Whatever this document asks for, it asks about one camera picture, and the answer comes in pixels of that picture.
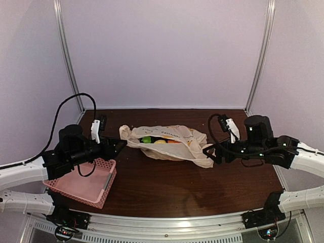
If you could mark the orange fruit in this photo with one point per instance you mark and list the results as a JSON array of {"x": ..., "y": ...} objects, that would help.
[{"x": 173, "y": 141}]

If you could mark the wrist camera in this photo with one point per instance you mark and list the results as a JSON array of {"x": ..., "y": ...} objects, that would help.
[
  {"x": 228, "y": 125},
  {"x": 98, "y": 126}
]

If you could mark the left aluminium frame post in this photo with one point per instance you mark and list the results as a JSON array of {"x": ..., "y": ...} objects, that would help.
[{"x": 64, "y": 45}]

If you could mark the yellow fruit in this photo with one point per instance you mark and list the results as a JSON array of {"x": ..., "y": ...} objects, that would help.
[{"x": 160, "y": 141}]

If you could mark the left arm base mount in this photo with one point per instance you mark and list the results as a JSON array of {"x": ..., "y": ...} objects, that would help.
[{"x": 68, "y": 222}]

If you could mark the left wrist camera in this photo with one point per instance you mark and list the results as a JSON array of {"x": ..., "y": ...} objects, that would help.
[{"x": 98, "y": 126}]

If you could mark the front aluminium rail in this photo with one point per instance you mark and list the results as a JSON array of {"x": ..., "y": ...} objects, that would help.
[{"x": 219, "y": 228}]

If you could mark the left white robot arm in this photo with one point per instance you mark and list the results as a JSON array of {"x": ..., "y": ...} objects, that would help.
[{"x": 78, "y": 168}]

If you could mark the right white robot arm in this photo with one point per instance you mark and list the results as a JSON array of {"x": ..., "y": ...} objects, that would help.
[{"x": 283, "y": 151}]

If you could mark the aluminium frame post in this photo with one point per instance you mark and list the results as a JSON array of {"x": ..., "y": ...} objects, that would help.
[
  {"x": 268, "y": 28},
  {"x": 64, "y": 45}
]

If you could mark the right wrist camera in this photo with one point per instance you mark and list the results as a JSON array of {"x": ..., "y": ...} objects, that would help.
[{"x": 228, "y": 125}]

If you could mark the green fruit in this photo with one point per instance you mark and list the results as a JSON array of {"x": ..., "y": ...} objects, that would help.
[{"x": 146, "y": 140}]

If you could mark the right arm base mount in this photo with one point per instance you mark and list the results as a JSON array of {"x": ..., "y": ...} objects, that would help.
[{"x": 265, "y": 219}]

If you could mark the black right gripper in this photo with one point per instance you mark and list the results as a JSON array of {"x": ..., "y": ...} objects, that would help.
[{"x": 219, "y": 154}]

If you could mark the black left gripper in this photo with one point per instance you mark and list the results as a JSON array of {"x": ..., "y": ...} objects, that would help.
[{"x": 109, "y": 152}]

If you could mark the beige plastic bag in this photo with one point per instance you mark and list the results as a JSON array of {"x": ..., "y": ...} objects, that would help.
[{"x": 190, "y": 148}]

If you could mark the right aluminium frame post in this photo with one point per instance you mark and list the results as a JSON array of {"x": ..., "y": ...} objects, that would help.
[{"x": 268, "y": 28}]

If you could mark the pink perforated plastic basket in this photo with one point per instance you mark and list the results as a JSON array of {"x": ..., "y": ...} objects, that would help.
[{"x": 92, "y": 190}]

